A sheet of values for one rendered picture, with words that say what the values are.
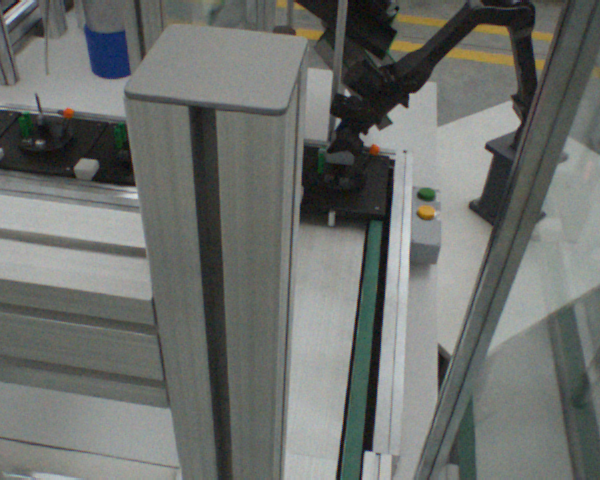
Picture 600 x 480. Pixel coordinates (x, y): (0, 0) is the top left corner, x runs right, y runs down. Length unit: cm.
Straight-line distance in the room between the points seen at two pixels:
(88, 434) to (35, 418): 11
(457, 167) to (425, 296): 53
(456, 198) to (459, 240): 17
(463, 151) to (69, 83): 125
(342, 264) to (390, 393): 37
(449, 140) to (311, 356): 96
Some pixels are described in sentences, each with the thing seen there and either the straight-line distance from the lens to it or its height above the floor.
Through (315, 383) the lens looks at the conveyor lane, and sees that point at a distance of 126.
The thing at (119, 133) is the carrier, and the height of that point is 103.
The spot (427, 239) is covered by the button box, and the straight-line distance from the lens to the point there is 150.
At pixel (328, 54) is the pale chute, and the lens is 172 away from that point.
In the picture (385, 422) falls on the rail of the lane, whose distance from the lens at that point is 117.
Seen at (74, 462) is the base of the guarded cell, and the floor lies 86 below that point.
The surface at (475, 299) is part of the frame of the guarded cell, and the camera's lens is 68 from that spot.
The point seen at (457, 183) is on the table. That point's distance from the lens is 186.
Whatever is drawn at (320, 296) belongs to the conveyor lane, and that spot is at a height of 92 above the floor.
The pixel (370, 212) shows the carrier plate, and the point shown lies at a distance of 153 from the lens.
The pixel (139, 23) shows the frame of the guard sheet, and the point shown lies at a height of 168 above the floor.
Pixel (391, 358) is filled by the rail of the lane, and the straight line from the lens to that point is 126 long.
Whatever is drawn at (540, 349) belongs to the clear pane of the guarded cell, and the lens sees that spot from 50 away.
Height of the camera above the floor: 193
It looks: 42 degrees down
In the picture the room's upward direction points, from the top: 4 degrees clockwise
